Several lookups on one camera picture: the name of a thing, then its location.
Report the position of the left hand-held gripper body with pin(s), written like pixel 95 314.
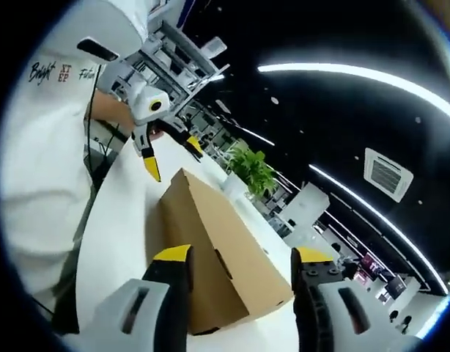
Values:
pixel 144 102

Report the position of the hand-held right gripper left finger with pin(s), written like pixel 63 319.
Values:
pixel 137 319

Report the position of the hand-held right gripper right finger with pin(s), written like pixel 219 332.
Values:
pixel 342 322

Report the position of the brown cardboard shoe box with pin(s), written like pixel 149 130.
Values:
pixel 217 256

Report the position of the grey metal storage shelf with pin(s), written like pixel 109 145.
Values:
pixel 181 62

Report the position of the red hanging screen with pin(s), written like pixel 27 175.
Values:
pixel 369 265

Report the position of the dark hanging monitor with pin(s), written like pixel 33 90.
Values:
pixel 395 286

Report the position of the white chest-worn device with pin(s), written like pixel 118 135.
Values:
pixel 129 29

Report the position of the potted green plant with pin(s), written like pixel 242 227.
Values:
pixel 254 165

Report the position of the white printed shirt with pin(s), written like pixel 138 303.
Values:
pixel 38 146

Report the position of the white ceiling light strip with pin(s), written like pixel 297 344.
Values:
pixel 357 195
pixel 283 67

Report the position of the ceiling air conditioner vent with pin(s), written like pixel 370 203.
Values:
pixel 388 174

